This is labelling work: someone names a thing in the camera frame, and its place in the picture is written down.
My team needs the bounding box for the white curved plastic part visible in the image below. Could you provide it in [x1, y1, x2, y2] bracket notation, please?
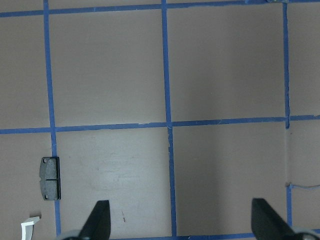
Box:
[20, 216, 41, 240]

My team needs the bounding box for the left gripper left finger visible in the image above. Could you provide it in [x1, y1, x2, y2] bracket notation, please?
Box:
[59, 199, 112, 240]

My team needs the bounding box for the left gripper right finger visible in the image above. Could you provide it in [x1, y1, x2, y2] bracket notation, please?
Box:
[251, 198, 320, 240]

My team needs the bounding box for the black brake pad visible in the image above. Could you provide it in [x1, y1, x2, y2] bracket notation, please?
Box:
[39, 156, 61, 201]

